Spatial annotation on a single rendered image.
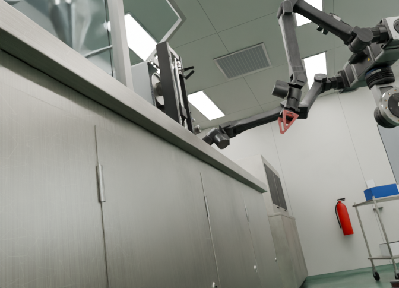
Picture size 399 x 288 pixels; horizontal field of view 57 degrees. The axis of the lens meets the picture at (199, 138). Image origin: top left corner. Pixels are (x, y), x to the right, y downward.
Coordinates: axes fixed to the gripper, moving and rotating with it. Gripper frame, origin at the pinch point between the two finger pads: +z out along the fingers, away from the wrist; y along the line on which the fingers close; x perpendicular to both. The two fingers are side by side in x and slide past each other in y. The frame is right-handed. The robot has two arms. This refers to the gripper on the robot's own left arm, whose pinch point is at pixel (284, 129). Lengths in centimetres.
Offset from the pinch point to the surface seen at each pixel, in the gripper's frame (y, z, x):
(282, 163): -441, -136, 80
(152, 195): 76, 56, -31
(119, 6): 72, 16, -57
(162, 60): 17, -4, -56
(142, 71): 4, -2, -66
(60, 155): 100, 58, -41
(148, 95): 5, 8, -59
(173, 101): 17, 12, -46
